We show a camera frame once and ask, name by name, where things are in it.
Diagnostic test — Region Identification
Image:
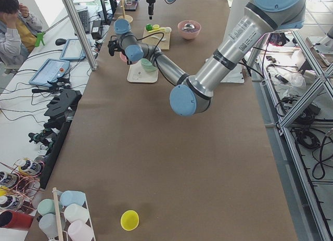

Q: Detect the grey plastic cup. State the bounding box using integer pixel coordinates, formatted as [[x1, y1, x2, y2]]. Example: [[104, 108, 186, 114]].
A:
[[39, 213, 58, 238]]

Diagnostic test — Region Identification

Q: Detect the cream rabbit tray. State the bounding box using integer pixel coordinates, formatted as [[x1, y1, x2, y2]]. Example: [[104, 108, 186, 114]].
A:
[[127, 63, 159, 83]]

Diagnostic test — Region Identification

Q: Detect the green plastic cup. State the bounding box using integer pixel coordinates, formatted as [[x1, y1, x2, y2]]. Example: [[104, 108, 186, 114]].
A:
[[37, 199, 56, 215]]

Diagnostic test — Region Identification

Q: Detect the white ceramic spoon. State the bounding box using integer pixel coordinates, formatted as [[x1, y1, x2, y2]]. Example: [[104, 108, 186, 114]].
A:
[[151, 35, 166, 42]]

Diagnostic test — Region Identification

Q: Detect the seated person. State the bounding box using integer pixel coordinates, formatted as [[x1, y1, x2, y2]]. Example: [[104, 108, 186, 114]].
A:
[[1, 0, 43, 69]]

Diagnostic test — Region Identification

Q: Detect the blue teach pendant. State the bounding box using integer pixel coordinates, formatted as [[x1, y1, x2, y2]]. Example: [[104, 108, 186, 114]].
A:
[[59, 39, 86, 61], [29, 58, 70, 87]]

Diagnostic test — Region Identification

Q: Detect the bamboo cutting board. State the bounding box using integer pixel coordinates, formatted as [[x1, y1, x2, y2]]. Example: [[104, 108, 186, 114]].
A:
[[142, 29, 171, 50]]

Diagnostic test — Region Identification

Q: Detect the black computer mouse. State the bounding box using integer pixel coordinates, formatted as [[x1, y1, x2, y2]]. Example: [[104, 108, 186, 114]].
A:
[[55, 38, 67, 46]]

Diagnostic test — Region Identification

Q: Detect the black keyboard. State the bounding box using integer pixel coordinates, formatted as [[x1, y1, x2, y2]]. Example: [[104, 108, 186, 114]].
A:
[[78, 9, 90, 34]]

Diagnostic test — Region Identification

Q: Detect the pink plastic cup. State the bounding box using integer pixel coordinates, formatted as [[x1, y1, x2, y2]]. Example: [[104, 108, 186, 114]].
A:
[[68, 220, 94, 241]]

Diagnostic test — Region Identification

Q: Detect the aluminium frame post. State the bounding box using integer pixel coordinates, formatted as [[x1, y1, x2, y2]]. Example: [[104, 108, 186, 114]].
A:
[[62, 0, 98, 71]]

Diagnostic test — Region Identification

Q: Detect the white plastic cup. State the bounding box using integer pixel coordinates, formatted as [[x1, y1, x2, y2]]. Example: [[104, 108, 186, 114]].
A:
[[64, 204, 89, 223]]

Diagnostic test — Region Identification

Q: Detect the black slotted holder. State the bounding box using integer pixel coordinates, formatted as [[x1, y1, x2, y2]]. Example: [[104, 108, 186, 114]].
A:
[[44, 89, 82, 120]]

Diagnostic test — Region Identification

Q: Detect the blue plastic cup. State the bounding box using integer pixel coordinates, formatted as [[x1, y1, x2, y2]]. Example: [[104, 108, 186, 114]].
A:
[[60, 191, 86, 207]]

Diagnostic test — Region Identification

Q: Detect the blue teach pendant far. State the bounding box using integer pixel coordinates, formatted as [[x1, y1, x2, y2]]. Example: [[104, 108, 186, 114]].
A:
[[59, 39, 86, 61]]

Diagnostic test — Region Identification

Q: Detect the metal ice scoop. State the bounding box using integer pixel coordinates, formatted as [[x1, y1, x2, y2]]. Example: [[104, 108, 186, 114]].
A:
[[182, 23, 196, 32]]

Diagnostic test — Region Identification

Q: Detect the yellow plastic toy knife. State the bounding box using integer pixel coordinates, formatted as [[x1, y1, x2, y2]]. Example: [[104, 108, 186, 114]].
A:
[[147, 27, 165, 33]]

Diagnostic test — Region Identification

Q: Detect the wooden cup tree stand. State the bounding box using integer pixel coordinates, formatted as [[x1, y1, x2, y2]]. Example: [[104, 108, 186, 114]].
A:
[[118, 0, 133, 23]]

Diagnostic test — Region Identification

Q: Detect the black power adapter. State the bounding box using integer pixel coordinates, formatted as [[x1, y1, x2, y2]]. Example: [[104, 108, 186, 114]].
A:
[[91, 20, 103, 40]]

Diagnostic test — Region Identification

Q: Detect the small pink bowl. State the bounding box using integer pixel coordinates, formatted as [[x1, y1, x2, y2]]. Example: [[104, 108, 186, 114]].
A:
[[119, 52, 127, 62]]

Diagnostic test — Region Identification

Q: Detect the red cylinder can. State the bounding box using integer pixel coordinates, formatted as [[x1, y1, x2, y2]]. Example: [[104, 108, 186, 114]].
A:
[[1, 210, 34, 231]]

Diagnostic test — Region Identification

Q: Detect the blue teach pendant near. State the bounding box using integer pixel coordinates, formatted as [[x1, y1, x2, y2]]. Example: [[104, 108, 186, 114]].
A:
[[29, 58, 70, 87]]

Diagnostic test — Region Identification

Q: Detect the lemon slice upper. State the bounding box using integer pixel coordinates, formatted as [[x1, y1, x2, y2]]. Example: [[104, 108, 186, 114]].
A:
[[152, 24, 160, 30]]

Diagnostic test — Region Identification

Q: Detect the large pink bowl with ice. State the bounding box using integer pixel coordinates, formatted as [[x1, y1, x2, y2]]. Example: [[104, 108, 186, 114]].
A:
[[177, 20, 201, 40]]

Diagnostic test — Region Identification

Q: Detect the white toy garlic bulb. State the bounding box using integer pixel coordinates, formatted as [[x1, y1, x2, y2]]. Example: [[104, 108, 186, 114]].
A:
[[164, 27, 172, 33]]

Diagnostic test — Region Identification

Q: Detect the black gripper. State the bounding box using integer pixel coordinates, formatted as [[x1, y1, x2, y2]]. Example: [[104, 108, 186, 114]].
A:
[[107, 35, 133, 65], [137, 0, 157, 20]]

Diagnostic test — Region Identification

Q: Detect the green toy lime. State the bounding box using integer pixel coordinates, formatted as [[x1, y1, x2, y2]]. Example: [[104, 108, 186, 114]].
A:
[[145, 24, 153, 31]]

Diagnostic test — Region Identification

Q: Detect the green clamp tool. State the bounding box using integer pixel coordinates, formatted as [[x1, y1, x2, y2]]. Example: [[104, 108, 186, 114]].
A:
[[34, 32, 45, 47]]

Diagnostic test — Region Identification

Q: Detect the yellow plastic cup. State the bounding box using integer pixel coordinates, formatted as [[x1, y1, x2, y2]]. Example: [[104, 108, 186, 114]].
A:
[[120, 210, 139, 231]]

